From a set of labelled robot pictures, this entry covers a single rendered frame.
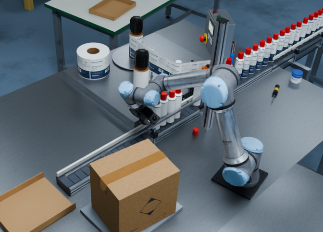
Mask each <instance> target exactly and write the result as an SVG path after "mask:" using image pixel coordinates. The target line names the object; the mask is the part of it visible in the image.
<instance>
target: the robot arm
mask: <svg viewBox="0 0 323 232"><path fill-rule="evenodd" d="M239 81H240V76H239V72H238V71H237V69H236V68H235V67H233V66H232V65H229V64H218V65H213V66H211V67H210V68H208V69H202V70H197V71H191V72H185V73H179V74H173V75H167V74H165V73H161V74H159V75H158V76H156V77H155V78H154V79H153V81H152V82H150V83H149V84H148V85H147V86H146V87H145V88H140V87H135V86H133V84H132V83H131V82H129V81H124V82H122V83H121V84H120V85H119V87H118V92H119V93H120V96H121V97H122V98H123V99H124V101H125V102H126V103H127V104H128V107H130V109H129V110H130V112H131V113H132V114H133V115H134V116H136V117H137V118H139V122H140V123H141V124H143V125H151V124H153V125H155V124H156V123H157V122H158V121H159V119H160V117H159V116H158V115H157V114H155V113H154V112H153V110H152V109H151V108H149V107H148V106H153V107H155V106H157V104H158V102H159V101H160V94H161V93H162V92H164V91H170V90H179V89H187V88H194V87H201V86H202V87H201V90H200V96H201V99H202V101H203V102H204V103H205V104H206V105H207V106H208V107H209V108H210V109H211V110H213V111H214V115H215V119H216V122H217V126H218V130H219V133H220V137H221V141H222V144H223V148H224V153H225V155H224V156H223V161H224V166H225V168H224V169H223V172H222V175H223V178H224V179H225V181H226V182H228V183H230V184H231V185H233V186H240V187H245V188H249V187H253V186H255V185H256V184H257V183H258V182H259V178H260V173H259V164H260V160H261V155H262V152H263V144H262V143H261V141H259V140H258V139H256V138H253V137H244V138H242V139H241V137H240V133H239V129H238V125H237V121H236V115H235V112H234V108H233V106H234V104H235V103H236V100H235V96H234V90H235V89H236V87H237V86H238V84H239ZM148 120H149V121H150V122H149V121H148Z"/></svg>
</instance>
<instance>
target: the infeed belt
mask: <svg viewBox="0 0 323 232"><path fill-rule="evenodd" d="M270 66H272V65H270V64H268V65H267V66H261V70H255V72H254V74H252V75H250V74H248V77H247V78H241V79H240V82H239V84H238V86H239V85H240V84H242V83H244V82H245V81H247V80H249V79H250V78H252V77H254V76H255V75H257V74H259V73H260V72H262V71H264V70H265V69H267V68H269V67H270ZM197 110H199V106H192V105H191V106H189V107H187V108H185V109H184V110H182V111H181V113H180V118H179V119H175V120H174V123H171V124H169V123H166V125H165V126H163V127H161V126H160V129H159V130H156V132H158V134H159V133H161V132H162V131H164V130H166V129H167V128H169V127H170V126H172V125H174V124H175V123H177V122H179V121H180V120H182V119H184V118H185V117H187V116H189V115H190V114H192V113H194V112H195V111H197ZM148 126H149V125H148ZM148 126H147V127H148ZM145 128H146V127H145ZM143 129H144V128H143ZM143 129H142V130H143ZM140 131H141V130H140ZM138 132H139V131H138ZM138 132H136V133H138ZM136 133H135V134H136ZM133 135H134V134H133ZM131 136H132V135H131ZM129 137H130V136H129ZM129 137H128V138H129ZM126 139H127V138H126ZM146 139H151V136H150V133H149V132H148V131H146V132H144V133H142V134H141V135H139V136H137V137H136V138H134V139H132V140H131V141H129V142H127V143H125V144H124V145H122V146H120V147H119V148H117V149H115V150H113V151H112V152H110V153H108V154H107V155H105V156H104V157H106V156H108V155H111V154H113V153H115V152H118V151H120V150H122V149H124V148H127V147H129V146H131V145H134V144H136V143H138V142H141V141H143V140H146ZM124 140H125V139H124ZM124 140H122V141H124ZM122 141H121V142H122ZM117 144H119V143H117ZM117 144H116V145H117ZM114 146H115V145H114ZM112 147H113V146H112ZM112 147H110V148H112ZM110 148H109V149H110ZM107 150H108V149H107ZM107 150H105V151H107ZM103 152H104V151H103ZM100 154H101V153H100ZM98 155H99V154H98ZM98 155H96V156H98ZM96 156H95V157H96ZM93 158H94V157H93ZM91 159H92V158H91ZM91 159H90V160H91ZM88 161H89V160H88ZM86 162H87V161H86ZM84 163H85V162H84ZM84 163H82V164H84ZM82 164H81V165H82ZM79 166H80V165H79ZM79 166H77V167H79ZM77 167H75V168H77ZM75 168H74V169H75ZM72 170H73V169H72ZM72 170H71V171H72ZM69 172H70V171H69ZM67 173H68V172H67ZM65 174H66V173H65ZM65 174H63V175H61V176H60V177H58V179H59V180H60V181H61V182H62V183H63V184H64V185H65V186H66V187H67V188H69V187H71V186H72V185H74V184H76V183H77V182H79V181H81V180H82V179H84V178H86V177H87V176H89V175H90V170H89V165H88V166H86V167H84V168H83V169H81V170H79V171H77V172H76V173H74V174H72V175H71V176H69V177H66V176H65Z"/></svg>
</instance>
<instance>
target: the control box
mask: <svg viewBox="0 0 323 232"><path fill-rule="evenodd" d="M217 10H218V14H216V15H215V14H212V12H213V10H209V11H207V19H206V26H205V34H204V37H206V41H204V44H205V46H206V48H207V50H208V52H209V54H210V56H211V52H212V46H213V44H212V46H211V44H210V42H209V40H208V38H207V37H208V32H209V33H210V31H209V22H210V19H211V21H212V23H213V25H214V32H215V26H216V18H217V16H218V15H220V16H221V17H223V18H225V19H227V20H229V26H228V32H227V38H226V44H225V50H224V58H230V53H231V48H232V42H233V36H234V30H235V23H234V21H233V20H232V18H231V16H230V15H229V13H228V12H227V10H226V9H217ZM210 35H211V33H210ZM211 37H212V39H214V33H213V36H212V35H211ZM212 43H213V41H212Z"/></svg>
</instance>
